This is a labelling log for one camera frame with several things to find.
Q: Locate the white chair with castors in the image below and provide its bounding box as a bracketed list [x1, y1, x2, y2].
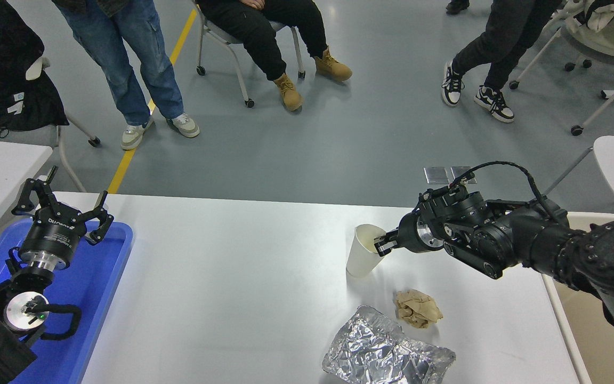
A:
[510, 0, 574, 90]

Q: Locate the grey chair with castors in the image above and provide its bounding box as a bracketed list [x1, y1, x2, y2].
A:
[192, 0, 306, 108]

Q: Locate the blue plastic tray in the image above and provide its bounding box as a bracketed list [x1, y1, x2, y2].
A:
[0, 219, 136, 384]

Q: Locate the cream coat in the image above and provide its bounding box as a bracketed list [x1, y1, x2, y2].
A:
[565, 0, 614, 57]

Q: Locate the tan paper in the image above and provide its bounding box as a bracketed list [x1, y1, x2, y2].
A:
[394, 289, 443, 329]

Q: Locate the silver foil tray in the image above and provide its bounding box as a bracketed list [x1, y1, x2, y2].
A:
[322, 305, 457, 384]

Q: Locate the white paper cup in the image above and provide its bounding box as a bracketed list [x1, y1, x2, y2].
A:
[346, 224, 389, 278]

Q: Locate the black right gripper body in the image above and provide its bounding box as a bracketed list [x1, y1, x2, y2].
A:
[396, 212, 426, 254]

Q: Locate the black coat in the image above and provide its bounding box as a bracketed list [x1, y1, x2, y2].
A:
[0, 0, 69, 138]

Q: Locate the large pale bin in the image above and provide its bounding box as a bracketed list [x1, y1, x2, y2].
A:
[543, 212, 614, 384]

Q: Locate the grey chair with armrest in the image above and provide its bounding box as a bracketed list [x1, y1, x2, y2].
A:
[0, 56, 101, 194]

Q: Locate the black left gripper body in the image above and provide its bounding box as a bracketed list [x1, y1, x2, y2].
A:
[19, 204, 88, 263]

